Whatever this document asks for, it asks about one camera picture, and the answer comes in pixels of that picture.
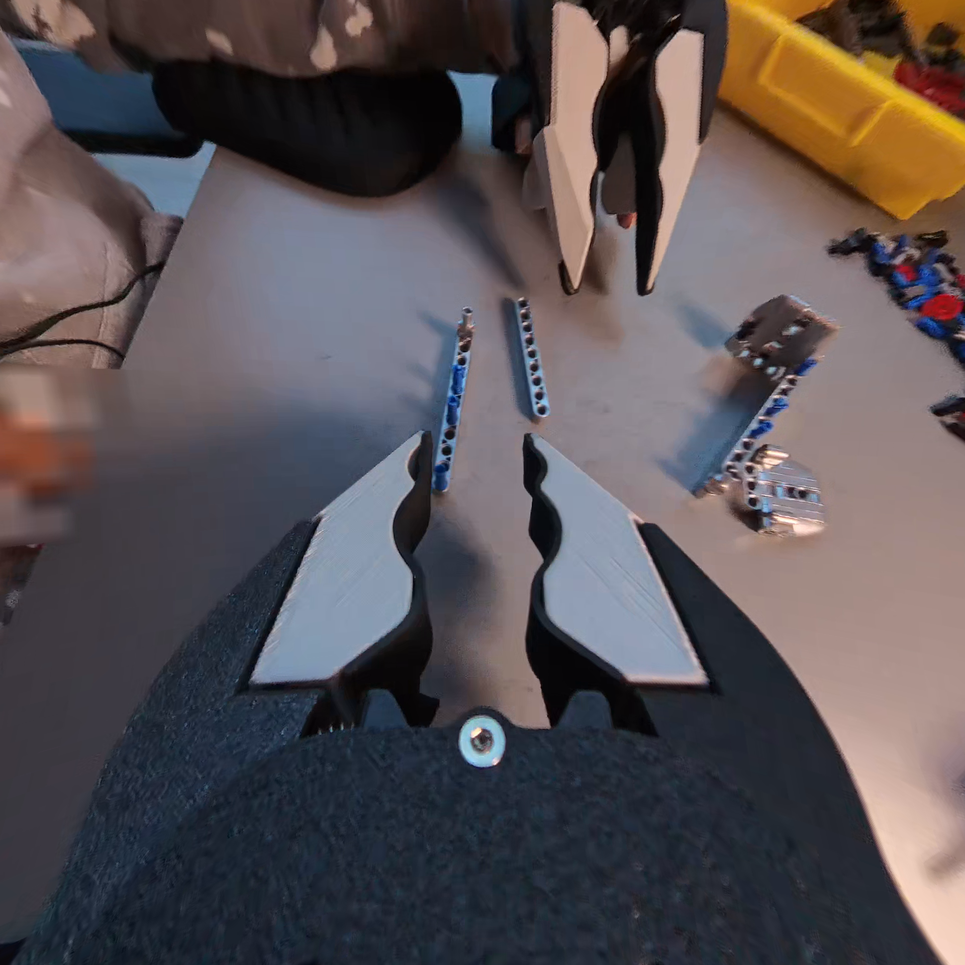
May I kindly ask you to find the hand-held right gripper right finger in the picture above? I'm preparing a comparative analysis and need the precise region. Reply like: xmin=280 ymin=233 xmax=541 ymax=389
xmin=522 ymin=433 xmax=711 ymax=726

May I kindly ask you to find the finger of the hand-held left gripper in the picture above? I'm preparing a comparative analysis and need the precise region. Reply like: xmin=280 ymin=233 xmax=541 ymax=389
xmin=532 ymin=0 xmax=612 ymax=297
xmin=618 ymin=29 xmax=707 ymax=297

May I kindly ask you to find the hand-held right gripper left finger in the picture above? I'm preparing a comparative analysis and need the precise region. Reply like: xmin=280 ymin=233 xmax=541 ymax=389
xmin=247 ymin=431 xmax=440 ymax=726

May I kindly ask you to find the grey holed beam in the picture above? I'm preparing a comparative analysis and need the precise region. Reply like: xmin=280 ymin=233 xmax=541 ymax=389
xmin=431 ymin=305 xmax=477 ymax=495

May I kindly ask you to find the grey beam with blue pins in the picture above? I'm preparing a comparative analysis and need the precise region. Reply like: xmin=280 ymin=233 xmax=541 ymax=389
xmin=504 ymin=296 xmax=551 ymax=421

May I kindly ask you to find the grey desk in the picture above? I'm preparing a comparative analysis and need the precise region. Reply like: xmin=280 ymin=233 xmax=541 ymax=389
xmin=0 ymin=98 xmax=965 ymax=943

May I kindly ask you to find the yellow printed toy box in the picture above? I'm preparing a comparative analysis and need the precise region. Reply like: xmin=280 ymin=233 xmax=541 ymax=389
xmin=716 ymin=0 xmax=965 ymax=221

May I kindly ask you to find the silver curved toy panel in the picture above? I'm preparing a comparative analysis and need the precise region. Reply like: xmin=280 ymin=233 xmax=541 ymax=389
xmin=742 ymin=445 xmax=826 ymax=538

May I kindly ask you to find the pile of black red parts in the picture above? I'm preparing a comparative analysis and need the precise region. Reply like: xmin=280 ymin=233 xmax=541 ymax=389
xmin=799 ymin=0 xmax=965 ymax=114

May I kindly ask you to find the long grey beam panel assembly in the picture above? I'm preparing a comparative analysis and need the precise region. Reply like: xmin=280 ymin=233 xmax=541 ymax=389
xmin=692 ymin=296 xmax=839 ymax=502

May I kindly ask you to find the black ribbed cloth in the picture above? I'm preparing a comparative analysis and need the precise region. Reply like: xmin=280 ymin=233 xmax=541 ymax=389
xmin=151 ymin=59 xmax=464 ymax=199

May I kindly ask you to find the pile of colourful toy pieces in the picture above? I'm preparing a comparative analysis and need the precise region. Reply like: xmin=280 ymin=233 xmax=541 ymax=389
xmin=825 ymin=228 xmax=965 ymax=442

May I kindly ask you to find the dark blue chair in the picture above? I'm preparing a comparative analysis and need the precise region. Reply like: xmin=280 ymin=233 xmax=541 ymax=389
xmin=15 ymin=41 xmax=205 ymax=159

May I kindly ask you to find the thin black cable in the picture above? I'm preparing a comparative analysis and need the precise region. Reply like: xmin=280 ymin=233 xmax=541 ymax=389
xmin=0 ymin=260 xmax=167 ymax=359

